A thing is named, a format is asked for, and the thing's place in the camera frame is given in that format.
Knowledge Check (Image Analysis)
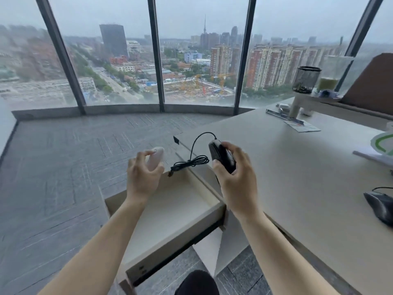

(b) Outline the person's right hand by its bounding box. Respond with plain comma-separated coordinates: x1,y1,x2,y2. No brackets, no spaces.
212,142,262,217

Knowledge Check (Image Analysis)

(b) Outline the white desk shelf riser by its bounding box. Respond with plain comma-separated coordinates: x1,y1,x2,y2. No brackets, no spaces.
289,91,393,130

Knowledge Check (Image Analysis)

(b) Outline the white desk support panel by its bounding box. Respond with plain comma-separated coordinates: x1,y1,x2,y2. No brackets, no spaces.
192,209,250,277

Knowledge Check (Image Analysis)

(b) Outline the clear plastic ruler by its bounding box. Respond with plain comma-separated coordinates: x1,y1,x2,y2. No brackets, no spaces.
265,109,296,119

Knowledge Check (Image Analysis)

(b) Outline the person's right forearm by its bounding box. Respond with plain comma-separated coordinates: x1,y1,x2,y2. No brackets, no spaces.
233,208,351,295

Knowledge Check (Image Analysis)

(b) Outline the open white desk drawer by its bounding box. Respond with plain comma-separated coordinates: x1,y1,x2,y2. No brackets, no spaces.
98,168,228,287

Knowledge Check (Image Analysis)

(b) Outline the black wired computer mouse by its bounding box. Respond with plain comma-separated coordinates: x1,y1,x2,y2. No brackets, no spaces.
208,139,237,176

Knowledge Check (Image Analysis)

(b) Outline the person's left forearm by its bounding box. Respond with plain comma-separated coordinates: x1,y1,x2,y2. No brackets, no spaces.
37,194,153,295

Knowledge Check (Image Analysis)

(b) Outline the white printed paper leaflet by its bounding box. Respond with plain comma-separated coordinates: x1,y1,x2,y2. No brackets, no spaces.
284,119,322,133

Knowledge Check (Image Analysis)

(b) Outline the person's left hand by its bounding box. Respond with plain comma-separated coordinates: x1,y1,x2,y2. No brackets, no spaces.
126,150,165,202

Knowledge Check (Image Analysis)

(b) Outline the black grey computer mouse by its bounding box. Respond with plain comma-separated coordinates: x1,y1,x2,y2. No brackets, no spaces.
364,191,393,227

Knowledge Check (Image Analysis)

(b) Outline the white paper with green print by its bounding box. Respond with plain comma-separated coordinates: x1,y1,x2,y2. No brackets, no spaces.
352,130,393,167

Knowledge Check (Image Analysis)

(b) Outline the clear cup with green drink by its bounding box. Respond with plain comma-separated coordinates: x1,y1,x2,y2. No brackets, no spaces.
316,55,354,92

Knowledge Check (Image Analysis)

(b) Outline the black mesh pen holder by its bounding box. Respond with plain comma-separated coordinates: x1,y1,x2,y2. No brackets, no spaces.
292,66,322,94

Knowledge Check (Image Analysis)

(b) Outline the person's black trouser knee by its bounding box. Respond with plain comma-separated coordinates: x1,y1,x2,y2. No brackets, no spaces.
174,270,220,295

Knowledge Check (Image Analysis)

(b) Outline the white computer mouse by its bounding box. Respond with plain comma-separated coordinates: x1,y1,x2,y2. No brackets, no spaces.
146,146,165,172

